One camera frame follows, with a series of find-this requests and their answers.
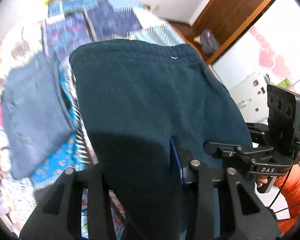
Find dark teal sweatpants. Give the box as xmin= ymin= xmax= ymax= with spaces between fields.
xmin=69 ymin=40 xmax=252 ymax=239

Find orange sleeved forearm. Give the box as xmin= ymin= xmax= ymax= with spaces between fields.
xmin=274 ymin=165 xmax=300 ymax=233

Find person's right hand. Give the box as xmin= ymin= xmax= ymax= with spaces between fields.
xmin=256 ymin=176 xmax=268 ymax=187

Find white mini fridge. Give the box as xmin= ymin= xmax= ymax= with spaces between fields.
xmin=229 ymin=73 xmax=269 ymax=123

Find folded blue jeans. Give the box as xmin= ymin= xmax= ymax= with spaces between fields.
xmin=1 ymin=52 xmax=76 ymax=180

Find grey slippers on floor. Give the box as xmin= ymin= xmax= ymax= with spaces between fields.
xmin=193 ymin=29 xmax=220 ymax=56

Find brown wooden door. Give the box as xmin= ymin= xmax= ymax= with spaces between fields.
xmin=191 ymin=0 xmax=273 ymax=64

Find blue patchwork bedspread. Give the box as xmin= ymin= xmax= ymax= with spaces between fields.
xmin=0 ymin=0 xmax=191 ymax=240

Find black tracking camera box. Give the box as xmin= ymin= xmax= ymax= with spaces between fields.
xmin=267 ymin=84 xmax=300 ymax=154

